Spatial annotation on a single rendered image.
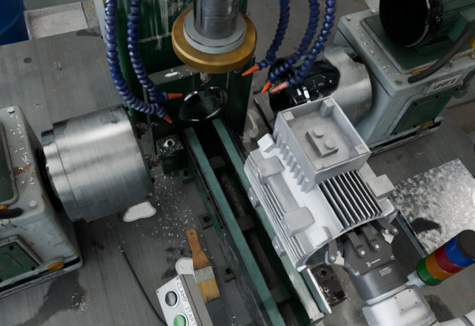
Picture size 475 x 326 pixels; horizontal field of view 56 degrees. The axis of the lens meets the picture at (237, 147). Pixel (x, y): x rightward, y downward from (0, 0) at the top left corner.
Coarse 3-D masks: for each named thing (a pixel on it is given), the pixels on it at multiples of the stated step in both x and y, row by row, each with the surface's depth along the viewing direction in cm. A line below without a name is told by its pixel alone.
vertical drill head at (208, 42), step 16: (208, 0) 81; (224, 0) 81; (192, 16) 92; (208, 16) 84; (224, 16) 84; (240, 16) 93; (176, 32) 92; (192, 32) 89; (208, 32) 87; (224, 32) 88; (240, 32) 90; (256, 32) 94; (176, 48) 91; (192, 48) 90; (208, 48) 88; (224, 48) 89; (240, 48) 91; (192, 64) 90; (208, 64) 89; (224, 64) 89; (240, 64) 91; (208, 80) 96
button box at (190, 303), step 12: (180, 276) 90; (192, 276) 94; (168, 288) 91; (180, 288) 89; (192, 288) 91; (180, 300) 89; (192, 300) 89; (168, 312) 90; (180, 312) 88; (192, 312) 87; (204, 312) 90; (168, 324) 89; (192, 324) 86; (204, 324) 87
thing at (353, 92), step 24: (336, 48) 118; (288, 72) 115; (312, 72) 112; (336, 72) 113; (360, 72) 116; (288, 96) 119; (312, 96) 110; (336, 96) 113; (360, 96) 115; (360, 120) 121
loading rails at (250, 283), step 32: (192, 128) 130; (224, 128) 131; (192, 160) 124; (224, 160) 132; (224, 224) 114; (256, 224) 122; (224, 256) 121; (288, 256) 112; (256, 288) 107; (288, 288) 113; (256, 320) 108; (320, 320) 112
